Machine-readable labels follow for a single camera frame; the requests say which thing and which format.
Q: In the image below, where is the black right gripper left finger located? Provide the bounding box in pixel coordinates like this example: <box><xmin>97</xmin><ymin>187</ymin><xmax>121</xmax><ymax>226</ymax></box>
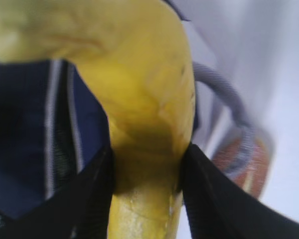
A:
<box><xmin>0</xmin><ymin>147</ymin><xmax>114</xmax><ymax>239</ymax></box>

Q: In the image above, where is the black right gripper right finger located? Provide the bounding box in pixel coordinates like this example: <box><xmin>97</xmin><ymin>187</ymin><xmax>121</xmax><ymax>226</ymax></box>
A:
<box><xmin>181</xmin><ymin>144</ymin><xmax>299</xmax><ymax>239</ymax></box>

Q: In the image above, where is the brown bread roll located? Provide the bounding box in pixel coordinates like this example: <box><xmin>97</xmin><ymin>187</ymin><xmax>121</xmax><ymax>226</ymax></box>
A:
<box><xmin>212</xmin><ymin>137</ymin><xmax>272</xmax><ymax>199</ymax></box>

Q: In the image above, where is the navy blue lunch bag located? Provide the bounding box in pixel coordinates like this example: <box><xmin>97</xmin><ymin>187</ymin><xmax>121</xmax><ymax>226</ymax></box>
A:
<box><xmin>0</xmin><ymin>0</ymin><xmax>276</xmax><ymax>220</ymax></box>

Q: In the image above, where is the yellow banana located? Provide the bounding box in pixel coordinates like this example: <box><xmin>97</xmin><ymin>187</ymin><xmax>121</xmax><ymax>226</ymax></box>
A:
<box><xmin>0</xmin><ymin>0</ymin><xmax>197</xmax><ymax>239</ymax></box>

